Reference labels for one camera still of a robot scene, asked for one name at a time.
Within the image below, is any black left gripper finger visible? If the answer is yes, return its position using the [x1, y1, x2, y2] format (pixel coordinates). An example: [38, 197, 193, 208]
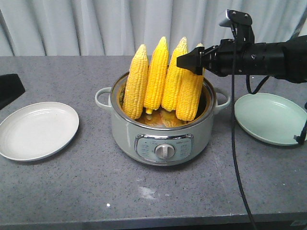
[0, 73, 25, 109]

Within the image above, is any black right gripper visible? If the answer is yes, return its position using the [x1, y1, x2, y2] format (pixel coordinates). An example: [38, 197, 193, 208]
[177, 39, 254, 77]

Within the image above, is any orange yellow corn cob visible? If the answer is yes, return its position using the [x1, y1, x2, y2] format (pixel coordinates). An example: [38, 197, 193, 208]
[176, 67, 203, 121]

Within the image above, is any bright yellow corn cob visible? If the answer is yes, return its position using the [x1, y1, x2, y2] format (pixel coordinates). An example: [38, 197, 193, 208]
[144, 36, 169, 115]

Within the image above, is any pale yellow corn cob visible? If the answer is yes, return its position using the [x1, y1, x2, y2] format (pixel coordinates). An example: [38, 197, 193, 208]
[122, 44, 148, 120]

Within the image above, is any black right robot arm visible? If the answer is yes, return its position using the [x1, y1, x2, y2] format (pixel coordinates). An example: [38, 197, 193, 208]
[177, 35, 307, 83]

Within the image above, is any yellow corn cob white tip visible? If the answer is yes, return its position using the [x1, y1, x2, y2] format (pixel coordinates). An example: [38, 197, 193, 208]
[161, 36, 188, 112]

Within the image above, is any beige round plate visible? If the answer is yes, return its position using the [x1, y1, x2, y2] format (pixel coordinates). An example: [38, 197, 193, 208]
[0, 102, 80, 161]

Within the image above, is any white pleated curtain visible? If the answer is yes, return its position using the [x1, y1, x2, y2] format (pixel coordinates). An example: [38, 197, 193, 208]
[0, 0, 307, 56]

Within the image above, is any green electric cooking pot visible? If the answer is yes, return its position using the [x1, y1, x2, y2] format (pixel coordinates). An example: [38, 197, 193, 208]
[95, 73, 231, 166]

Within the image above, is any green round plate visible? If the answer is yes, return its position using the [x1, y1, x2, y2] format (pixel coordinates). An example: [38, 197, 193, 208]
[235, 93, 307, 146]

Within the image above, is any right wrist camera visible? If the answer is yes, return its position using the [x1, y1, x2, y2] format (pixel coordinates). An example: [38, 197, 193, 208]
[219, 9, 255, 45]

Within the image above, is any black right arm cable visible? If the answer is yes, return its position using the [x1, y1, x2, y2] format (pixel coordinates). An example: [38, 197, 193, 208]
[230, 23, 307, 230]

